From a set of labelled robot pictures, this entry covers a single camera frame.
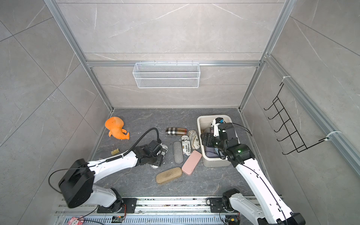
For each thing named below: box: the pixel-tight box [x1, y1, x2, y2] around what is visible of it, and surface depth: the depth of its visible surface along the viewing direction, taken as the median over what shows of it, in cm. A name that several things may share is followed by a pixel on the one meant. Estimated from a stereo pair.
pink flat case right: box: [181, 150, 203, 176], surface depth 89 cm
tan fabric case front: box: [155, 166, 183, 184], surface depth 83 cm
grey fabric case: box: [172, 141, 184, 164], surface depth 92 cm
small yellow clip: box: [110, 148, 120, 156], surface depth 95 cm
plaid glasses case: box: [165, 127, 188, 136], surface depth 103 cm
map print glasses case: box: [187, 129, 201, 150], surface depth 98 cm
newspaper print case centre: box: [180, 135, 193, 157], surface depth 95 cm
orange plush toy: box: [105, 116, 130, 141], surface depth 102 cm
